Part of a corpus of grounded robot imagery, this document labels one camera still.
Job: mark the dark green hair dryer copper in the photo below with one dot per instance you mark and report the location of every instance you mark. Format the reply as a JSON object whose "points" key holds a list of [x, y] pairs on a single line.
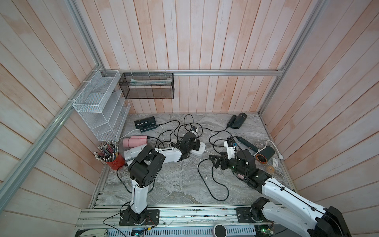
{"points": [[262, 155]]}

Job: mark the black round sensor puck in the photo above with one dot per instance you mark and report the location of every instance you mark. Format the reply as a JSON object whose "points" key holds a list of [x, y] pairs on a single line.
{"points": [[219, 231]]}

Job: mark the black mesh wall basket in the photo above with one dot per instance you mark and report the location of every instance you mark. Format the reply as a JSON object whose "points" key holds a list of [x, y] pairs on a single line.
{"points": [[147, 85]]}

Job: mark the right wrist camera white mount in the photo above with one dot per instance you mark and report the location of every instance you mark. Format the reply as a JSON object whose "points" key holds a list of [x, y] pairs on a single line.
{"points": [[231, 148]]}

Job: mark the far white power strip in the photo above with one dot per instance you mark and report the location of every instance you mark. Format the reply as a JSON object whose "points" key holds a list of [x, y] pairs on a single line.
{"points": [[200, 151]]}

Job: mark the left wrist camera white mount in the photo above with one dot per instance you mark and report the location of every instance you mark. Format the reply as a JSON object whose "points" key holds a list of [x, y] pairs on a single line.
{"points": [[194, 130]]}

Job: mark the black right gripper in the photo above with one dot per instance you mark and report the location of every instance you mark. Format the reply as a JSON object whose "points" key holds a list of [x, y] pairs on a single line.
{"points": [[220, 159]]}

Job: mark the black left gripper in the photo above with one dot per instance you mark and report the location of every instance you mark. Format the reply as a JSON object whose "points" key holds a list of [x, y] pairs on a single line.
{"points": [[197, 144]]}

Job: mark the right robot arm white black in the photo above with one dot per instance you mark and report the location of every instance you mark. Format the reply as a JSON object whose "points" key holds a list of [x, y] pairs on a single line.
{"points": [[279, 204]]}

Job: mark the dark green folded hair dryer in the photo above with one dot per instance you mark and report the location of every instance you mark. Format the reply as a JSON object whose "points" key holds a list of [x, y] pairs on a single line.
{"points": [[237, 121]]}

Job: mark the white folded hair dryer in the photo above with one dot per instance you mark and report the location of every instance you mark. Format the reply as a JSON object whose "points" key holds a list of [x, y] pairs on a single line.
{"points": [[131, 154]]}

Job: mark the white wire shelf rack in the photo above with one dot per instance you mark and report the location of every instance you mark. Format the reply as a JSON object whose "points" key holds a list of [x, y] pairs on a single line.
{"points": [[102, 105]]}

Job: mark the black folded hair dryer left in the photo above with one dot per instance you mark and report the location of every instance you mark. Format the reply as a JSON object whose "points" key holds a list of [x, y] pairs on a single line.
{"points": [[146, 124]]}

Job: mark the red cup of pencils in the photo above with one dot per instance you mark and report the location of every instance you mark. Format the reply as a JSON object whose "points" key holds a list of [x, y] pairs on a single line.
{"points": [[109, 154]]}

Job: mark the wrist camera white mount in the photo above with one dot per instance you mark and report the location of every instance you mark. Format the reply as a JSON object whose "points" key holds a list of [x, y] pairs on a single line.
{"points": [[231, 148], [194, 130]]}

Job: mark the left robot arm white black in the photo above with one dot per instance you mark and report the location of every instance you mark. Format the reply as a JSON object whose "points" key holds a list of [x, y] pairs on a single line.
{"points": [[144, 165]]}

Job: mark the pink hair dryer left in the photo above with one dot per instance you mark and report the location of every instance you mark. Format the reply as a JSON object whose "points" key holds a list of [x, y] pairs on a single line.
{"points": [[134, 141]]}

